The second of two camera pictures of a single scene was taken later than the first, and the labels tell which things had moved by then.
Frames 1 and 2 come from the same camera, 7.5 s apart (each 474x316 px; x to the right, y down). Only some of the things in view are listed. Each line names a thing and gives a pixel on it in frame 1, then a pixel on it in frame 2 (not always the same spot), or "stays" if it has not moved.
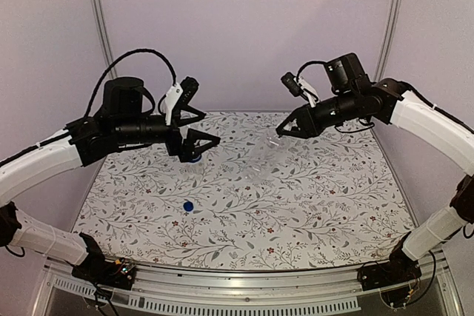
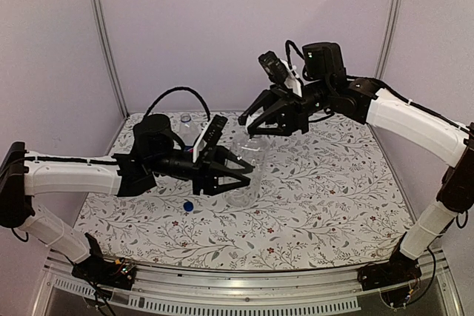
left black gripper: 185,149 to 207,169
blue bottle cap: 188,206 stays
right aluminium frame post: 392,20 stays
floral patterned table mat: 257,200 stays
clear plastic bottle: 269,155 to 255,152
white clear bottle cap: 273,141 to 244,131
